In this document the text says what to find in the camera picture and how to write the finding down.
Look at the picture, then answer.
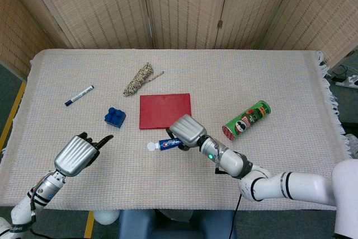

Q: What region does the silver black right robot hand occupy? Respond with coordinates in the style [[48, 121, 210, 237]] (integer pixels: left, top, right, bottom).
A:
[[166, 114, 208, 152]]

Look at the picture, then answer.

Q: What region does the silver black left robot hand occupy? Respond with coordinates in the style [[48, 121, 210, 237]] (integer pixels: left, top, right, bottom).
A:
[[54, 132, 114, 177]]

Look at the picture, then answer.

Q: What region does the blue white toothpaste tube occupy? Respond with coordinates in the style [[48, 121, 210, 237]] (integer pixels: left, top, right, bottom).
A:
[[147, 137, 182, 152]]

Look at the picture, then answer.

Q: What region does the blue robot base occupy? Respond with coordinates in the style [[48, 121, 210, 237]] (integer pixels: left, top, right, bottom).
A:
[[119, 209, 237, 239]]

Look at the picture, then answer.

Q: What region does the red hardcover book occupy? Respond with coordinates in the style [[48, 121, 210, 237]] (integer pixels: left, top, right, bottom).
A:
[[139, 93, 193, 130]]

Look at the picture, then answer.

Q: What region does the beige woven tablecloth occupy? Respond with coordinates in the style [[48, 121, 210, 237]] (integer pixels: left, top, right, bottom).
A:
[[0, 48, 352, 212]]

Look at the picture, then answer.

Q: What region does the blue plastic building block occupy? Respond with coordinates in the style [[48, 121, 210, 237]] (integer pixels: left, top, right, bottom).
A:
[[104, 107, 127, 129]]

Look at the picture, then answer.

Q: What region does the blue white marker pen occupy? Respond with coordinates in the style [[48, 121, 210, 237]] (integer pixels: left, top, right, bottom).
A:
[[64, 85, 95, 107]]

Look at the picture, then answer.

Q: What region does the green Pringles can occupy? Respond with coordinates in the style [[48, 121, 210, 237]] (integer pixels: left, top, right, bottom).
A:
[[222, 100, 272, 142]]

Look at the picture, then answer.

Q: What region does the white round base foot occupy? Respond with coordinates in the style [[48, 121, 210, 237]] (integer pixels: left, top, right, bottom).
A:
[[93, 210, 120, 225]]

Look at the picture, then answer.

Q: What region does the wicker folding screen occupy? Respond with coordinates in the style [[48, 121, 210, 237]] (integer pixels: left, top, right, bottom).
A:
[[0, 0, 358, 79]]

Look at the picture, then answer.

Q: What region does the grey white shoe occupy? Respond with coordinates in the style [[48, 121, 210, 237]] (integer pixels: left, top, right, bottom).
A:
[[345, 133, 358, 159]]

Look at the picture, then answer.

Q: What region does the white power strip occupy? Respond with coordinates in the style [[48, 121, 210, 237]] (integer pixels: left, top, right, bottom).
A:
[[335, 74, 358, 88]]

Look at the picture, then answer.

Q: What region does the beige braided rope bundle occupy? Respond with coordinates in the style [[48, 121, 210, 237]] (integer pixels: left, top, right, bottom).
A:
[[123, 63, 165, 97]]

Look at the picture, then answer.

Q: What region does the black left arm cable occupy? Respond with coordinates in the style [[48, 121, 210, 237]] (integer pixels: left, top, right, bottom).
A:
[[29, 191, 39, 236]]

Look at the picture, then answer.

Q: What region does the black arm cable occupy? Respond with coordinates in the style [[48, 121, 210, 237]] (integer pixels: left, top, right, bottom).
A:
[[228, 193, 243, 239], [29, 191, 39, 236]]

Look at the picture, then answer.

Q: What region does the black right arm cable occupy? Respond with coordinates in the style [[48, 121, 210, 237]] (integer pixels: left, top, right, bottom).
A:
[[228, 193, 243, 239]]

